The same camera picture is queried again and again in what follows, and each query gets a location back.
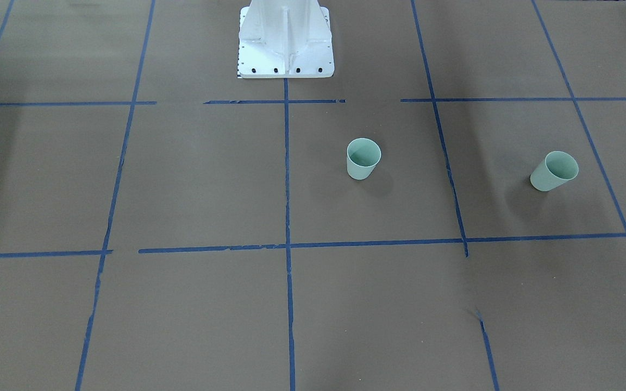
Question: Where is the light green cup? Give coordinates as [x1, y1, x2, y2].
[529, 150, 579, 192]
[346, 138, 382, 180]

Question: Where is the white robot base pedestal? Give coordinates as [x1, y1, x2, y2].
[237, 1, 335, 79]

